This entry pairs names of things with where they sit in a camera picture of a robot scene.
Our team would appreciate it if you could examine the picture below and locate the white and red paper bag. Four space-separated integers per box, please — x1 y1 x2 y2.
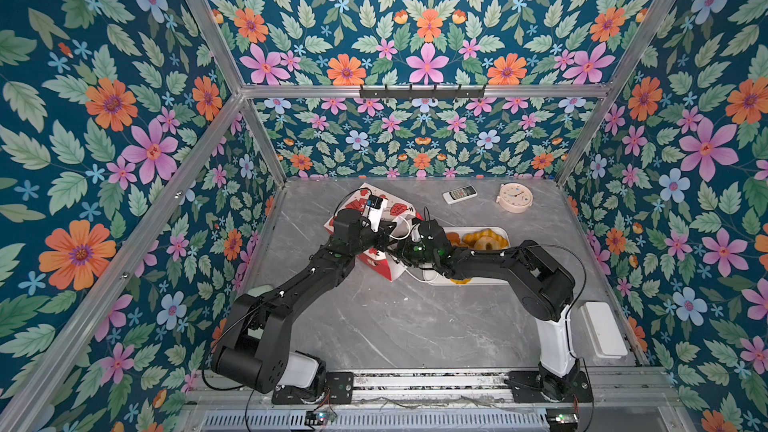
324 183 421 282

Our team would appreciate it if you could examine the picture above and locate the black wall hook bar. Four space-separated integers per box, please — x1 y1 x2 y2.
358 84 486 101

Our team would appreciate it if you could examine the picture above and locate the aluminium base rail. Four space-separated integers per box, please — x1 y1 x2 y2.
179 366 691 430

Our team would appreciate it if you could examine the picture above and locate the brown sesame fake bagel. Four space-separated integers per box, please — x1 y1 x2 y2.
473 235 508 251

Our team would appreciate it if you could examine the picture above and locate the orange-brown fake pastry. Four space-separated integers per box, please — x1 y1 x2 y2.
446 232 466 247

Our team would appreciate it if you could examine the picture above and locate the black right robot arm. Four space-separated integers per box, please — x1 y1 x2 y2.
387 220 579 401

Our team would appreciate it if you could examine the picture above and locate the pink round alarm clock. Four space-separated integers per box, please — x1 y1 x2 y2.
496 183 533 214

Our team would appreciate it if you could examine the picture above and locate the yellow fake croissant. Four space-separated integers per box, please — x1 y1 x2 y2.
462 228 505 244

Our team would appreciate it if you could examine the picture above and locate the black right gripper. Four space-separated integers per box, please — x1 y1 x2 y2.
386 235 440 267

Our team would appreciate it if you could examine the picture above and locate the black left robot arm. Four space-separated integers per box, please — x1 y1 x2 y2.
211 209 398 395

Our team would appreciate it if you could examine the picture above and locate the white rectangular tray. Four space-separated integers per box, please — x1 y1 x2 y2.
404 226 512 287

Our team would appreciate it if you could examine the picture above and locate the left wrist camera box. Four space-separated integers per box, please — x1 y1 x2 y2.
366 194 388 232

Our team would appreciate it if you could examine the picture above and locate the white remote control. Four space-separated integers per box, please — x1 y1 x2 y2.
442 185 478 205

